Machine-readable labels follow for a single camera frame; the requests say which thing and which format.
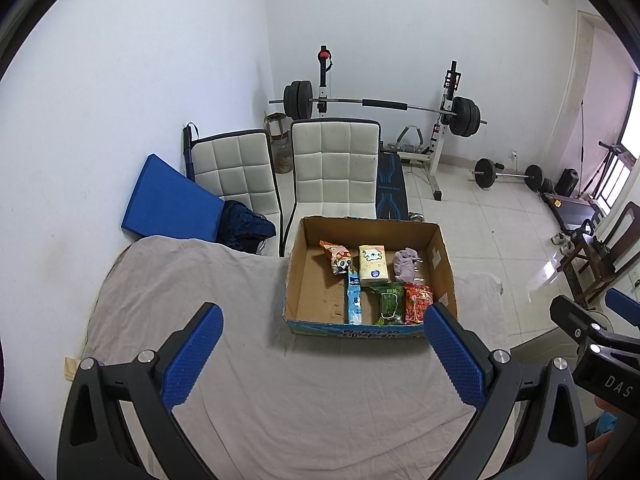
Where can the white shoe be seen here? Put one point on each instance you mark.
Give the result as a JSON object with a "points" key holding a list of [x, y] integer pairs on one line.
{"points": [[558, 237], [567, 245]]}

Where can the white barbell rack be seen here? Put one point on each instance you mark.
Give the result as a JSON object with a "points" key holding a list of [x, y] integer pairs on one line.
{"points": [[435, 160]]}

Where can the black and blue weight bench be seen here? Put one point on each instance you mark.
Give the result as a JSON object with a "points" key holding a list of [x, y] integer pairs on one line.
{"points": [[390, 185]]}

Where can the chrome dumbbell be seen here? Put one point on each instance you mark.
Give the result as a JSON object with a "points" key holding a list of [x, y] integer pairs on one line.
{"points": [[416, 217]]}

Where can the beige paper piece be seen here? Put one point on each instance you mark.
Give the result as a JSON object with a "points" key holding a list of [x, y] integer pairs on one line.
{"points": [[70, 372]]}

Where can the blue foam mat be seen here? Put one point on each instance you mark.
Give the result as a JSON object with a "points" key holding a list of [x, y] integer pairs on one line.
{"points": [[165, 200]]}

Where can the long barbell with black plates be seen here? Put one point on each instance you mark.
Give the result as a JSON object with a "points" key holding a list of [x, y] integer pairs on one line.
{"points": [[385, 104]]}

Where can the grey plush toy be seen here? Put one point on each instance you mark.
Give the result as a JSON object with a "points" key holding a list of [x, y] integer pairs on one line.
{"points": [[405, 265]]}

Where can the black treadmill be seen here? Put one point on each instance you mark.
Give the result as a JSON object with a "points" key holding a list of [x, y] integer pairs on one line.
{"points": [[570, 207]]}

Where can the red snack packet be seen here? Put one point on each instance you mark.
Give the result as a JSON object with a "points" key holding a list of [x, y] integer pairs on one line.
{"points": [[417, 305]]}

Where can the thin black pole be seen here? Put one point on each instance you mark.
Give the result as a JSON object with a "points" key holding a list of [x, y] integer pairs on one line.
{"points": [[582, 150]]}

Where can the black speaker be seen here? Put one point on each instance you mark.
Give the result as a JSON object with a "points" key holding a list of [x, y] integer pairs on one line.
{"points": [[568, 181]]}

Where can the grey table cloth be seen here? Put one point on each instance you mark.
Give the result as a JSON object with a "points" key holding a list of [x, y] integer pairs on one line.
{"points": [[280, 400]]}

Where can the dark wooden chair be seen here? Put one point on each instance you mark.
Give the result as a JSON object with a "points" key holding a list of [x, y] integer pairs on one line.
{"points": [[625, 225]]}

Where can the black and blue pole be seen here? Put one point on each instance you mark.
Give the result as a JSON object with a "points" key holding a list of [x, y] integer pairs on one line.
{"points": [[189, 150]]}

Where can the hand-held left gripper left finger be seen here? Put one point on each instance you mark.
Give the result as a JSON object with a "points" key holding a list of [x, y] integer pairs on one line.
{"points": [[195, 355]]}

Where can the short barbell with black plates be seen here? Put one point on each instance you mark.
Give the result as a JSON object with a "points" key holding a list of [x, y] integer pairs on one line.
{"points": [[510, 175]]}

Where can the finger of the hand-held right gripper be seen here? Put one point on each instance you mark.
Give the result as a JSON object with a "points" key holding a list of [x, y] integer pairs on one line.
{"points": [[575, 317], [622, 302]]}

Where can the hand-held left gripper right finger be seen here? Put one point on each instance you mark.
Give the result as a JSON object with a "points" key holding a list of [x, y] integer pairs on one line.
{"points": [[455, 360]]}

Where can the light blue snack packet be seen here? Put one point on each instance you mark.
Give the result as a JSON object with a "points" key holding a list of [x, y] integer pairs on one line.
{"points": [[354, 300]]}

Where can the green snack packet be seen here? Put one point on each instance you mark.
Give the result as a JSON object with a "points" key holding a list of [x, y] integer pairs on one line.
{"points": [[389, 305]]}

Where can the pale yellow tissue pack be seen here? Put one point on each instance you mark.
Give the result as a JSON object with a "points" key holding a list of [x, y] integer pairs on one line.
{"points": [[373, 265]]}

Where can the cardboard box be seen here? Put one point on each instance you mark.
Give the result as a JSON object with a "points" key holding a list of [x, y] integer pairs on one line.
{"points": [[312, 280]]}

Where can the window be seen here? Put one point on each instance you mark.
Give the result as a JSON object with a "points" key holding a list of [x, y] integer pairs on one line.
{"points": [[630, 125]]}

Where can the large white padded chair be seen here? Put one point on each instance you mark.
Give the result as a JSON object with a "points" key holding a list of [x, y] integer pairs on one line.
{"points": [[332, 170]]}

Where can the dark blue jacket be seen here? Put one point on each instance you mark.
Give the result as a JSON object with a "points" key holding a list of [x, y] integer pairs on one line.
{"points": [[242, 225]]}

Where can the small white padded chair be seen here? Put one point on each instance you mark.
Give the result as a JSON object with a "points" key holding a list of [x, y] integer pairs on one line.
{"points": [[235, 170]]}

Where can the orange cartoon snack packet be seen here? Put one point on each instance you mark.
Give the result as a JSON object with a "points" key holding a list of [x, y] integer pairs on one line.
{"points": [[337, 257]]}

